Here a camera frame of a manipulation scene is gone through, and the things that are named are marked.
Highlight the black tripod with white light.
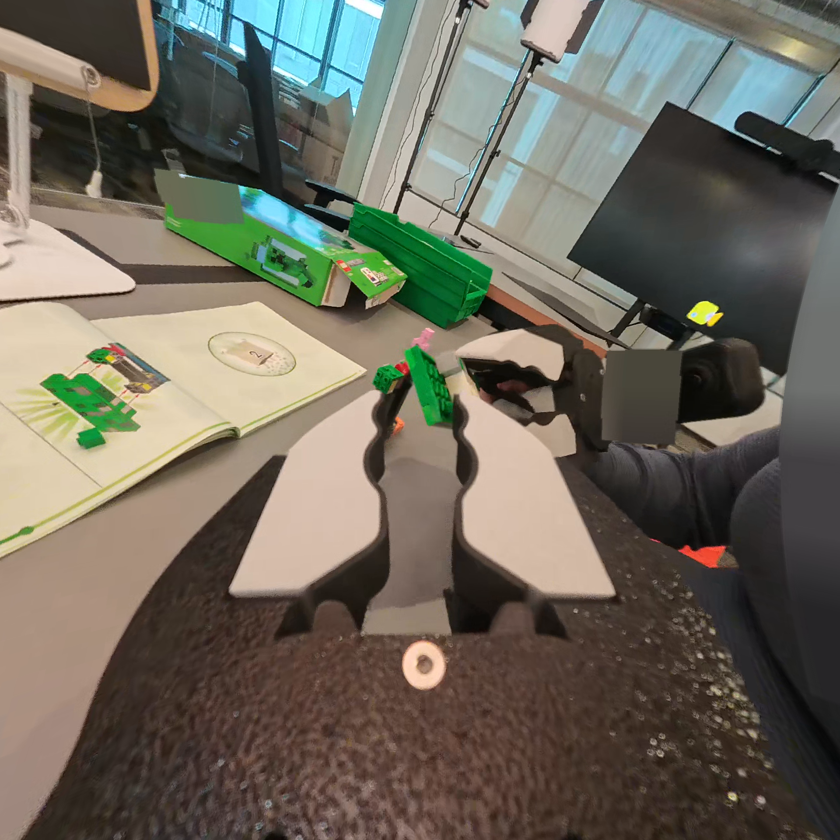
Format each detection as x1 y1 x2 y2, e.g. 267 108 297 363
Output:
453 0 595 238

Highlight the thin cord with white plug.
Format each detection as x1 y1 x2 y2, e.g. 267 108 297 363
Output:
79 64 107 199

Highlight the black tripod stand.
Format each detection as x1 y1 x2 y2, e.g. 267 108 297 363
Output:
392 0 490 219

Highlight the black webcam bar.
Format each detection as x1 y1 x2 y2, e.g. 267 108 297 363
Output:
734 111 838 175

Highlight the brick instruction booklet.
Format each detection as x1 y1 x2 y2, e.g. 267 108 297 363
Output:
0 301 367 560

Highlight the black screen stand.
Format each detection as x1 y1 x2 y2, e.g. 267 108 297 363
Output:
607 298 698 350

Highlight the green toy box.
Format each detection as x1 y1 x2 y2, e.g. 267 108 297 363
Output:
154 169 408 309

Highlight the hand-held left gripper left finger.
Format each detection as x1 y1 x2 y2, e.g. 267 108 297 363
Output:
228 392 392 605

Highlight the person's dark clothing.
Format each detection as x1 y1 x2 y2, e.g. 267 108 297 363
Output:
682 459 840 840

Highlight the cardboard box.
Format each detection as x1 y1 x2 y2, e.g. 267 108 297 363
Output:
301 85 355 193

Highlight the person's right forearm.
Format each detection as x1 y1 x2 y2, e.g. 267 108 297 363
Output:
587 427 783 551

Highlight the green brick plate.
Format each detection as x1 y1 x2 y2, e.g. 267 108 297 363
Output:
403 346 455 427

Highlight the grey desk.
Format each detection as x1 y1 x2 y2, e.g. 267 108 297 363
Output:
0 203 634 840

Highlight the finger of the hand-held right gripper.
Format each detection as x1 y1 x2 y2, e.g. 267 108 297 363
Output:
456 330 565 396
482 386 580 459

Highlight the black office chair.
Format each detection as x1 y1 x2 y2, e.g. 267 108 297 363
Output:
304 180 362 232

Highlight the stack of green bins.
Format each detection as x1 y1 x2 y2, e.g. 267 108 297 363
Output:
348 202 494 329

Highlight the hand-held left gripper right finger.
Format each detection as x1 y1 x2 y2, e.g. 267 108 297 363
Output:
451 394 619 601

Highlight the black monitor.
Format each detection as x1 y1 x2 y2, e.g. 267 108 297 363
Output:
241 20 285 199

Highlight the large black screen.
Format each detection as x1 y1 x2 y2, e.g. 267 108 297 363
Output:
567 101 840 379

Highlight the white tablet stand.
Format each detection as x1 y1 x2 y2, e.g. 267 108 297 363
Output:
0 29 137 303

